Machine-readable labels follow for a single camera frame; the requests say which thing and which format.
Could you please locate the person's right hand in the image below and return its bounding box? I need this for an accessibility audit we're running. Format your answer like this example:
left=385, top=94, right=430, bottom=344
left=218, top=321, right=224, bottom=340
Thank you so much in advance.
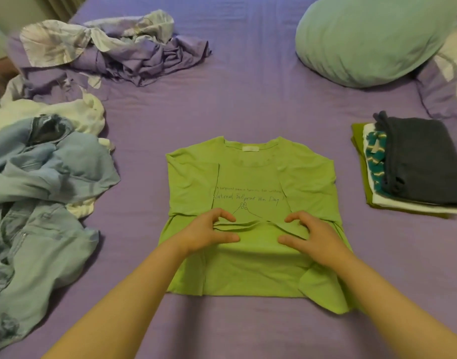
left=277, top=211, right=351, bottom=264

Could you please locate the person's left hand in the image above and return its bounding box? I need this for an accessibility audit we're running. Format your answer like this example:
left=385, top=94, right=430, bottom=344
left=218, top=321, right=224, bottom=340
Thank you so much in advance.
left=175, top=208, right=241, bottom=258

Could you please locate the green printed t-shirt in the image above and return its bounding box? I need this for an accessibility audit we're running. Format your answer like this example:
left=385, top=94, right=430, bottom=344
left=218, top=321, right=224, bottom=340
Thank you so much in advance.
left=158, top=136, right=359, bottom=315

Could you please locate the person's right forearm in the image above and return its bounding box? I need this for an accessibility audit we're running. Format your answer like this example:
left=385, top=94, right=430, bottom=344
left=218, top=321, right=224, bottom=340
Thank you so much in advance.
left=314, top=246, right=457, bottom=359

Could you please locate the person's left forearm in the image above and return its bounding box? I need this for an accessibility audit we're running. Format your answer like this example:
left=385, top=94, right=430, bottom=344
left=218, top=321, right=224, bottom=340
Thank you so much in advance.
left=41, top=237, right=200, bottom=359

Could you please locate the white folded garment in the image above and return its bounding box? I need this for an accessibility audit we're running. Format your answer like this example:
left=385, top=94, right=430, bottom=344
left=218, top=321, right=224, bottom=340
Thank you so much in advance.
left=363, top=123, right=457, bottom=216

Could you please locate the teal striped folded garment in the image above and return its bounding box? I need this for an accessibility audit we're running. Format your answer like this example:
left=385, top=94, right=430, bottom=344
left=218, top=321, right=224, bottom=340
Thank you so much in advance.
left=364, top=130, right=388, bottom=195

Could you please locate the olive green folded garment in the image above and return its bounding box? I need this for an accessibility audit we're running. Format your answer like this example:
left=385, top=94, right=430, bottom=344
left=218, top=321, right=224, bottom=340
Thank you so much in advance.
left=350, top=123, right=454, bottom=220

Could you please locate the purple bed sheet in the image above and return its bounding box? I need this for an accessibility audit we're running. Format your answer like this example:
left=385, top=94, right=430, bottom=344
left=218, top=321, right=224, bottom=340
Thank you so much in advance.
left=0, top=0, right=457, bottom=359

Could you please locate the dark grey folded garment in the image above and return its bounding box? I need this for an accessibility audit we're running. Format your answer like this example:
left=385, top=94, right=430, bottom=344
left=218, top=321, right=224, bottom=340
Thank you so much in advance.
left=373, top=110, right=457, bottom=207

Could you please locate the light blue denim shirt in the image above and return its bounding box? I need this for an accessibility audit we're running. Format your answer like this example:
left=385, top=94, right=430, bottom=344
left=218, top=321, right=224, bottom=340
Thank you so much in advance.
left=0, top=115, right=121, bottom=353

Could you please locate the cream white garment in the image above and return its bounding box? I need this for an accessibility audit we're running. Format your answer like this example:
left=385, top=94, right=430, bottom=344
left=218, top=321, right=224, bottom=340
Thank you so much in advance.
left=0, top=75, right=115, bottom=220

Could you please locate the crumpled purple floral duvet cover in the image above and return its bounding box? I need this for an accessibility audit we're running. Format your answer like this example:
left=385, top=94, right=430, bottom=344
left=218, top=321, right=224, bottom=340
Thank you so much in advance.
left=6, top=10, right=213, bottom=106

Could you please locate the light green pillow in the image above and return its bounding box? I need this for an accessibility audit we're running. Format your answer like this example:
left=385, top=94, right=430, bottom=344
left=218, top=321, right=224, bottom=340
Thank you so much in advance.
left=295, top=0, right=457, bottom=89

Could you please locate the purple floral pillow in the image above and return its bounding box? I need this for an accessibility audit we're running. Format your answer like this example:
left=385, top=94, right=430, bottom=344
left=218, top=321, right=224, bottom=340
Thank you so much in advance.
left=415, top=0, right=457, bottom=178

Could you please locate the brown wooden furniture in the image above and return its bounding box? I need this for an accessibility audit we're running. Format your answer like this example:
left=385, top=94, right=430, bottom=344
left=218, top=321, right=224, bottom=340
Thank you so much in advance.
left=0, top=57, right=20, bottom=91

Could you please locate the beige curtain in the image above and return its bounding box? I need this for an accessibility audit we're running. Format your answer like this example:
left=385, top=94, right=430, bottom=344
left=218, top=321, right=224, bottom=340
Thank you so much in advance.
left=37, top=0, right=89, bottom=23

